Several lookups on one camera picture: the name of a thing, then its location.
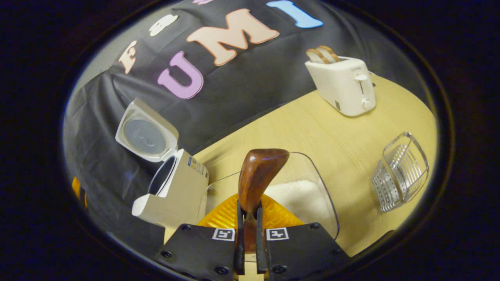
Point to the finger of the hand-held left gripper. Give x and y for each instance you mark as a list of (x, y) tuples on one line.
[(79, 191)]

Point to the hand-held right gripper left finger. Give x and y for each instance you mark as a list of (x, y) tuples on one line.
[(203, 249)]

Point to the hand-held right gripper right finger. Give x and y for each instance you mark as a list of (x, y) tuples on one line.
[(304, 251)]

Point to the white rice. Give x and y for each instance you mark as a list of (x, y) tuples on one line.
[(304, 199)]

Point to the white rice cooker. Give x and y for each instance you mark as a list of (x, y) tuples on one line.
[(183, 195)]

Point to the brown wooden spoon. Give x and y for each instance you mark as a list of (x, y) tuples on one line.
[(258, 175)]

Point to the clear plastic container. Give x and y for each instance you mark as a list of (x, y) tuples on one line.
[(312, 168)]

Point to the white toaster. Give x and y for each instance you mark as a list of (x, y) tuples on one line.
[(343, 88)]

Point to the toasted bread slice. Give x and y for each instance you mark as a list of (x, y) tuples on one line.
[(317, 56), (330, 54)]

